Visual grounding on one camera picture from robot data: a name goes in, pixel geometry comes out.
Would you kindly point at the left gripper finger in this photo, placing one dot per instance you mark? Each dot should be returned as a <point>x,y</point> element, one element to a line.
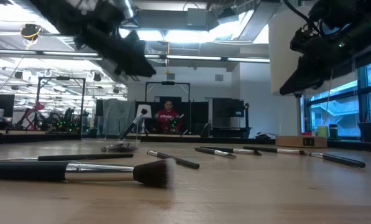
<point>135,53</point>
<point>104,53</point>

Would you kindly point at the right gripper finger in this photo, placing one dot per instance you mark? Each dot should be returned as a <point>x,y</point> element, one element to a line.
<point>318,70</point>
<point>306,85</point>

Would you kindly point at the fan makeup brush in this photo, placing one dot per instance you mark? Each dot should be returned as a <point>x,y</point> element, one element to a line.
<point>120,148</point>

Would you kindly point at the long thin makeup brush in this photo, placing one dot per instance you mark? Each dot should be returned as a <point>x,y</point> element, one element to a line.
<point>85,156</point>

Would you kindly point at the large kabuki makeup brush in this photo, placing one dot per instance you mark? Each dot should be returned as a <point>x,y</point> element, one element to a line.
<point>95,172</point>

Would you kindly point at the white cylindrical cup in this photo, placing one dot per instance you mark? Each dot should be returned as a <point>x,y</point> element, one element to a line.
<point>284,46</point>

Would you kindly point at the green cup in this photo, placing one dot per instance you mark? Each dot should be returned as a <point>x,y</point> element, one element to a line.
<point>322,131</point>

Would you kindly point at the black tumbler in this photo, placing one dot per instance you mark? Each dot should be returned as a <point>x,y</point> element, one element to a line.
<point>333,132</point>

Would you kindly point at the ceiling light strip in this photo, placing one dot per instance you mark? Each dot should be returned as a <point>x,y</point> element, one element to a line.
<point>191,58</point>
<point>17,52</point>

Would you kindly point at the grey cloth cover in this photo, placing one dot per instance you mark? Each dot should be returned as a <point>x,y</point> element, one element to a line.
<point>117,115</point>

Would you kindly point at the grey ceiling box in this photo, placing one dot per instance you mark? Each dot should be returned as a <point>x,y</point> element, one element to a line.
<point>197,17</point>

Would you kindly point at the person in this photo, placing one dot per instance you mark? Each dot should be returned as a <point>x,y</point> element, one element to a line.
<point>168,118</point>

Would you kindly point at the black screen on stand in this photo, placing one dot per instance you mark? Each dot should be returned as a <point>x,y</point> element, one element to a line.
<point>228,110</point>

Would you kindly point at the clear acrylic brush organiser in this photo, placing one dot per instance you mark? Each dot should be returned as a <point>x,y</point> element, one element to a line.
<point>137,137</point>

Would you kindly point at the black partition panels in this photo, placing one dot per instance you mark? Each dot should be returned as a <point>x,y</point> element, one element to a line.
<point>199,115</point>

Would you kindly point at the red machine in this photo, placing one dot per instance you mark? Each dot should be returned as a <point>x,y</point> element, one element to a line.
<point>33,115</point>

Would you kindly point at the black computer monitor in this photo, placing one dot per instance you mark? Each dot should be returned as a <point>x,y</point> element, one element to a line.
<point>2,104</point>

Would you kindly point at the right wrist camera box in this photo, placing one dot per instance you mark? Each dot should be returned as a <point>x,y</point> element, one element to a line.
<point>301,40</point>

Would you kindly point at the silver air duct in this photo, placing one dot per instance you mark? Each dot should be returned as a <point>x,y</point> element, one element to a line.
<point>127,9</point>

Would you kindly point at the black metal frame rig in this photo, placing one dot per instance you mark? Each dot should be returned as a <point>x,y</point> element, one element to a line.
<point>168,83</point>
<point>62,78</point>

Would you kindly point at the dark window frame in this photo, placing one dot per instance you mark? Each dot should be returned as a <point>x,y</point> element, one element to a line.
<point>362,93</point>

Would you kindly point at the black table edge rail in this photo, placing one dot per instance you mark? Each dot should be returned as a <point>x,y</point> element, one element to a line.
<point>204,139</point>

